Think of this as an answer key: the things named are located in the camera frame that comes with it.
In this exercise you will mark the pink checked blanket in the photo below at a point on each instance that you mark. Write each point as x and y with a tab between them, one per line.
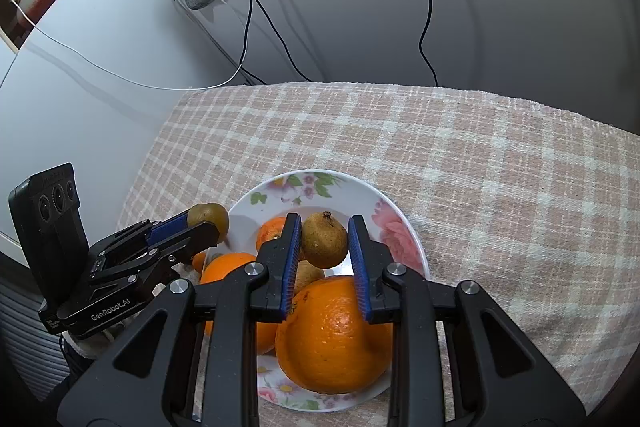
475	167

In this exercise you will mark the small tangerine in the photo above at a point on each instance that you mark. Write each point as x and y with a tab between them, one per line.
270	234
200	263

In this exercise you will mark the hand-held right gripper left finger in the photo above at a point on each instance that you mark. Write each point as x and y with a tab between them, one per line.
235	307

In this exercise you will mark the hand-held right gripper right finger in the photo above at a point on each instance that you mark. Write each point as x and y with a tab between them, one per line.
425	317

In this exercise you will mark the white cabinet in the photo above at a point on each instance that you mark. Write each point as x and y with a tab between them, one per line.
100	32

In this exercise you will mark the large orange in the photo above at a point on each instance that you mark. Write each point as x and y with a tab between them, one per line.
330	342
225	269

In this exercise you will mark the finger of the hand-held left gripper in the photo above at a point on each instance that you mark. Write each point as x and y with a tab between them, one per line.
170	224
195	239

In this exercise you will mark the white floral plate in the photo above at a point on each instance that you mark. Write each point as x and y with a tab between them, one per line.
350	202

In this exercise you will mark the brown kiwi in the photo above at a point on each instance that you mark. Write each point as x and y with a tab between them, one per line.
212	214
324	242
306	277

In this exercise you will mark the dark ribbed panel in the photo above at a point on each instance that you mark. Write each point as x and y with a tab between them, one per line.
30	337

